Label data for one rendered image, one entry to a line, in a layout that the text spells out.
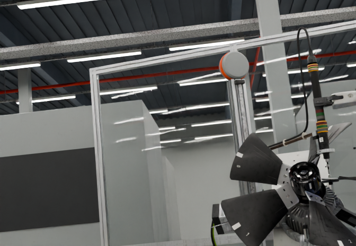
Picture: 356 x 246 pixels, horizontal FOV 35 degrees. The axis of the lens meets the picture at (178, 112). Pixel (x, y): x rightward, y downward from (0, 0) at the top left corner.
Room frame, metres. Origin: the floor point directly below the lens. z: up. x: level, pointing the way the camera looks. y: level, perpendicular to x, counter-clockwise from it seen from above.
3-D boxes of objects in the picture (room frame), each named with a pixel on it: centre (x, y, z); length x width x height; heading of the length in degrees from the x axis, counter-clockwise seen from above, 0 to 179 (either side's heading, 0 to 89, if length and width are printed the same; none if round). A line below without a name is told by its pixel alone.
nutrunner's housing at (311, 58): (2.28, -0.57, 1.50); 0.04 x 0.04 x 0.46
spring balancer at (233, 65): (2.96, -0.32, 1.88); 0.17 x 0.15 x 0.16; 75
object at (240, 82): (2.92, -0.34, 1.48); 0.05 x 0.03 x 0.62; 110
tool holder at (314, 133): (2.29, -0.57, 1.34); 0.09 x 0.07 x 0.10; 20
